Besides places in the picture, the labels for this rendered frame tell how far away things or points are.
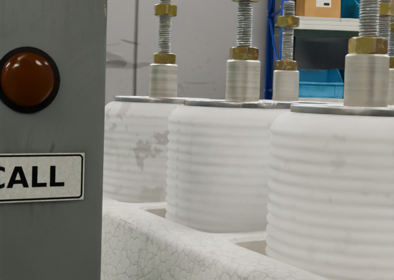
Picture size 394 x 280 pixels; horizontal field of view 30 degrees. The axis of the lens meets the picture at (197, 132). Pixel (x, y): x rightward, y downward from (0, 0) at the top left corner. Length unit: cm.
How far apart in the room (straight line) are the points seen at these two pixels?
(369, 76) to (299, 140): 5
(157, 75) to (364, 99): 24
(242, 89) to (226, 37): 515
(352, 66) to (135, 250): 17
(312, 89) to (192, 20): 116
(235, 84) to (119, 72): 511
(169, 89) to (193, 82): 501
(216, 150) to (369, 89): 11
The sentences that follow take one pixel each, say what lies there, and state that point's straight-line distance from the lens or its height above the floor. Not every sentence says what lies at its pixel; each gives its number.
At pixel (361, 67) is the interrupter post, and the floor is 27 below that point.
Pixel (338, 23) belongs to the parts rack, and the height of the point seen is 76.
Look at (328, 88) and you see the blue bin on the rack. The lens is 502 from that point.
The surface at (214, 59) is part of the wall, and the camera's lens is 560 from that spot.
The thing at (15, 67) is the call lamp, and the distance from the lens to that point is 30.
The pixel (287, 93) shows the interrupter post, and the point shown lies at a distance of 63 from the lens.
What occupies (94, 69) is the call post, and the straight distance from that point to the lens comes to 32.
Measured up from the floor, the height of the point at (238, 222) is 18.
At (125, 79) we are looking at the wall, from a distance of 557.
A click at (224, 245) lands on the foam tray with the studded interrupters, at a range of 39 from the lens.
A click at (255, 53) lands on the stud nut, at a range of 48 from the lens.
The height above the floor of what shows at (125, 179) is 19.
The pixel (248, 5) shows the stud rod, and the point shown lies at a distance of 48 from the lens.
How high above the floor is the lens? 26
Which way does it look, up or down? 3 degrees down
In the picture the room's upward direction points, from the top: 2 degrees clockwise
